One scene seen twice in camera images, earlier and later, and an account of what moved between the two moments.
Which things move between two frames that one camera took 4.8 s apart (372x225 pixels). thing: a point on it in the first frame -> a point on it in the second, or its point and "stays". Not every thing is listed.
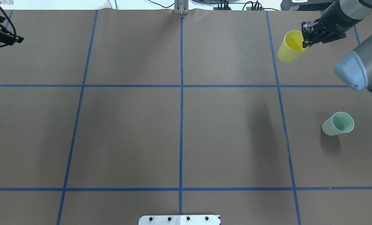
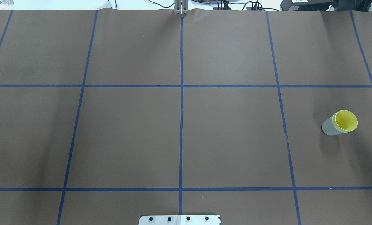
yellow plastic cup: x=292 y=47 -> x=346 y=120
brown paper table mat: x=100 y=116 stays
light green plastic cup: x=340 y=122 stays
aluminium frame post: x=181 y=7 stays
